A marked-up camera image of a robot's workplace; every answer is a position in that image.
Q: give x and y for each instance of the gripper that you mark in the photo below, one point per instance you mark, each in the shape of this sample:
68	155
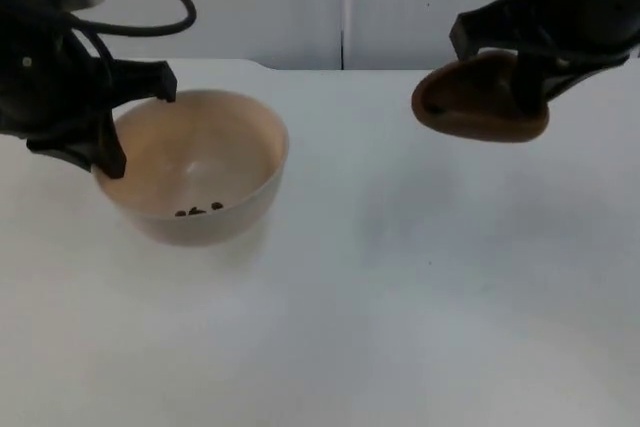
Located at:
585	2
45	82

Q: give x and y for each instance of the coffee beans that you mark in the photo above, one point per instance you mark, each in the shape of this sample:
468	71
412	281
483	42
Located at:
197	211

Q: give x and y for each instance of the pale wooden bowl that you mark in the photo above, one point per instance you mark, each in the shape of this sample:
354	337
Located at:
210	147

